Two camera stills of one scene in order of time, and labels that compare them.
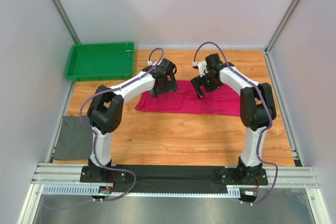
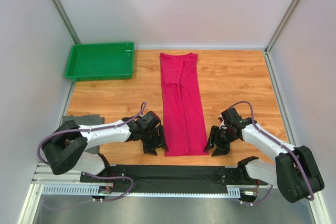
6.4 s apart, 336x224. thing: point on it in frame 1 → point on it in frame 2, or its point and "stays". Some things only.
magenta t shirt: x=224 y=100 → x=181 y=110
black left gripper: x=171 y=85 → x=159 y=140
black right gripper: x=198 y=82 → x=212 y=138
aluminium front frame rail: x=64 y=179 stays
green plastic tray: x=101 y=61 stays
